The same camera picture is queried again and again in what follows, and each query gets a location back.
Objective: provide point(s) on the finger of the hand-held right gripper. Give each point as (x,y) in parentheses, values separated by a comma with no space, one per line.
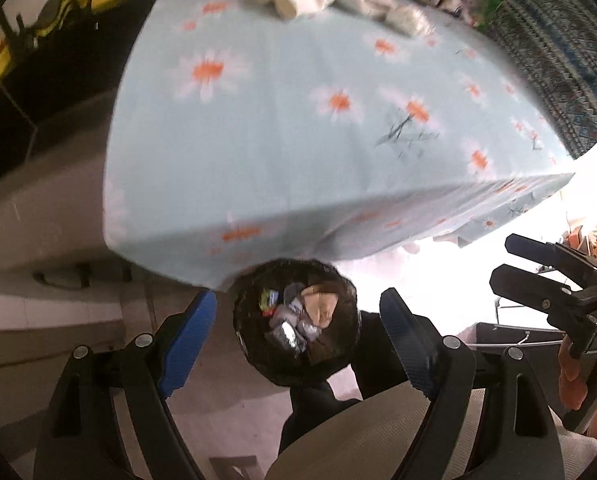
(528,287)
(553,255)

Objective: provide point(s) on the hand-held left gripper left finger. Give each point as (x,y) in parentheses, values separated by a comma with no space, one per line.
(193,340)

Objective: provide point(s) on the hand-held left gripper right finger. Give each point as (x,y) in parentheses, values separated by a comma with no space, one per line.
(408,345)

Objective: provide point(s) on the bin with black bag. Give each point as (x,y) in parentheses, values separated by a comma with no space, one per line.
(253,345)

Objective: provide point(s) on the green snack wrapper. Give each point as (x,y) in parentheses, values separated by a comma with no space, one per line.
(265,300)

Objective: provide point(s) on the aluminium foil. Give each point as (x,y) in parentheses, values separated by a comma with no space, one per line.
(288,336)

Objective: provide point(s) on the brown paper bag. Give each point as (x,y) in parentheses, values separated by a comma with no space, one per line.
(321,305)

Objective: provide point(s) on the small white tissue ball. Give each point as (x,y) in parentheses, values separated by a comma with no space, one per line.
(408,20)

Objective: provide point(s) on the person's right hand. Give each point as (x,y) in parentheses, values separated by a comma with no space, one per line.
(571,380)

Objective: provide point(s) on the black flat case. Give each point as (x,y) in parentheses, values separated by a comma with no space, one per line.
(518,334)

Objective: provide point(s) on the blue patterned curtain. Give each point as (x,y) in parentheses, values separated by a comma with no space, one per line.
(568,60)

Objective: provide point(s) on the blue daisy print tablecloth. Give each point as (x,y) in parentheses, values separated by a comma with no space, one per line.
(278,160)

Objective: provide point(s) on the black kitchen sink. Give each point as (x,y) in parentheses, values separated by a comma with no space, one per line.
(68,70)

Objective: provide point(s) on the yellow and black cloth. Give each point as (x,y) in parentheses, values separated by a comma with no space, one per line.
(61,10)

